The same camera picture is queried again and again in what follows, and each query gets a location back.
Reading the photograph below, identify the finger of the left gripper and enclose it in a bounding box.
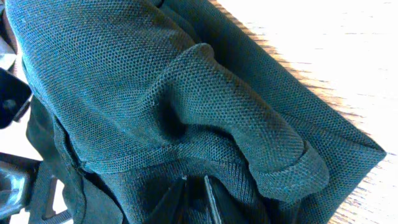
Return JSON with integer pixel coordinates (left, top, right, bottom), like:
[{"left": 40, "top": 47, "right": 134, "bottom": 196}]
[{"left": 1, "top": 152, "right": 72, "bottom": 224}]

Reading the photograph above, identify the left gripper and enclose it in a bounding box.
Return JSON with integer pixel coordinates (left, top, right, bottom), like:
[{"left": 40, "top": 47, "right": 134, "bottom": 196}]
[{"left": 1, "top": 68, "right": 32, "bottom": 129}]

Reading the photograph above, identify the black t-shirt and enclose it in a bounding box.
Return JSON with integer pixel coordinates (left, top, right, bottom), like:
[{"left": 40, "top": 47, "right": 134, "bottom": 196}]
[{"left": 5, "top": 0, "right": 386, "bottom": 223}]

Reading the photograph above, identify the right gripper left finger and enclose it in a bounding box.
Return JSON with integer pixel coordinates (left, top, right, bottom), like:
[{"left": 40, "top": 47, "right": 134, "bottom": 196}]
[{"left": 144, "top": 177, "right": 187, "bottom": 224}]

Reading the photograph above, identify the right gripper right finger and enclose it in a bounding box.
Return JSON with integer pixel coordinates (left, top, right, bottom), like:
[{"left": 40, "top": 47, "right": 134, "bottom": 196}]
[{"left": 204, "top": 176, "right": 248, "bottom": 224}]

